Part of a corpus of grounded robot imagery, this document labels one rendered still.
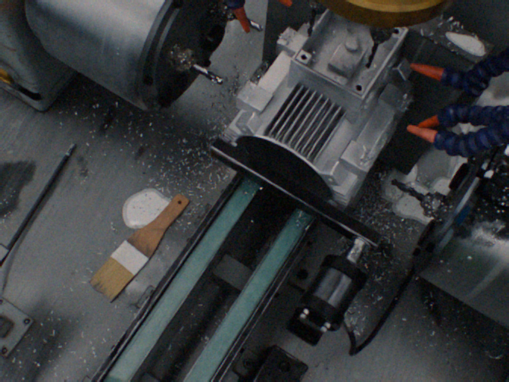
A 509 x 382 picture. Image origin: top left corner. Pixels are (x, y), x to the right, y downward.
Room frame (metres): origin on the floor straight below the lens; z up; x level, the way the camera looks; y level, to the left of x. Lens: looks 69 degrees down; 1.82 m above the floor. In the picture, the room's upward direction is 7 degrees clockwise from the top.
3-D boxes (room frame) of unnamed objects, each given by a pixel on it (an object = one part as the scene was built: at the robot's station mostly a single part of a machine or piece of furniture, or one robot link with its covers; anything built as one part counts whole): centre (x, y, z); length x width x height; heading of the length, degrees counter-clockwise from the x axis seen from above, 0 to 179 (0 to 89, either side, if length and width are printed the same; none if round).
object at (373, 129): (0.44, -0.08, 1.02); 0.20 x 0.19 x 0.19; 155
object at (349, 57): (0.47, -0.09, 1.11); 0.12 x 0.11 x 0.07; 155
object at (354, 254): (0.23, -0.13, 1.01); 0.08 x 0.02 x 0.02; 155
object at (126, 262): (0.28, 0.16, 0.80); 0.21 x 0.05 x 0.01; 148
